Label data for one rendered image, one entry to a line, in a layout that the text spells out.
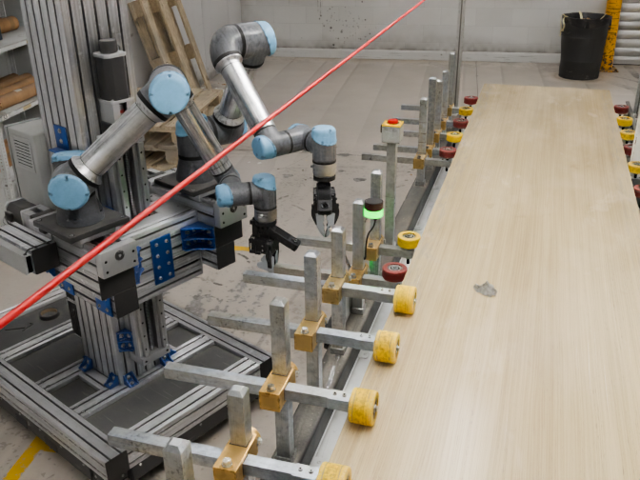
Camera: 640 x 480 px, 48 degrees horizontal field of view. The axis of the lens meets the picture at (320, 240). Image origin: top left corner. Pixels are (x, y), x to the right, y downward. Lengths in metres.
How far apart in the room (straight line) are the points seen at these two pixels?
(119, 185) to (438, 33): 7.77
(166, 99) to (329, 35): 8.08
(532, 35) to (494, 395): 8.48
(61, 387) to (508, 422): 1.95
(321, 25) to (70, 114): 7.76
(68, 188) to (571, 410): 1.50
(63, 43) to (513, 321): 1.64
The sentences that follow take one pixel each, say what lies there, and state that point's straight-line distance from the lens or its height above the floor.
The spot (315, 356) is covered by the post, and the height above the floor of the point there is 0.86.
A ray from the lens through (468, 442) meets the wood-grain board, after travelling 1.67.
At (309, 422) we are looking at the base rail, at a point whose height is 0.70.
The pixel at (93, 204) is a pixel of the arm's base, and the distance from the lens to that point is 2.44.
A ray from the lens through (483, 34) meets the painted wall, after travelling 10.01.
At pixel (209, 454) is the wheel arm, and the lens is 1.55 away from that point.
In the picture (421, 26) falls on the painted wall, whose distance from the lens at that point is 10.00.
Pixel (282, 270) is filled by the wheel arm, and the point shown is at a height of 0.85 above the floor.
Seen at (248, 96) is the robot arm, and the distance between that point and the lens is 2.29.
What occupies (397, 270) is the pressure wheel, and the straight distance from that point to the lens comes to 2.32.
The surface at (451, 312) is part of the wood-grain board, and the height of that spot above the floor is 0.90.
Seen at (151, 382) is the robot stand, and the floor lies 0.21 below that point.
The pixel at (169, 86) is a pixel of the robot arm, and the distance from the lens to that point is 2.15.
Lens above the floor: 1.98
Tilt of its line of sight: 25 degrees down
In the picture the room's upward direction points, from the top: 1 degrees counter-clockwise
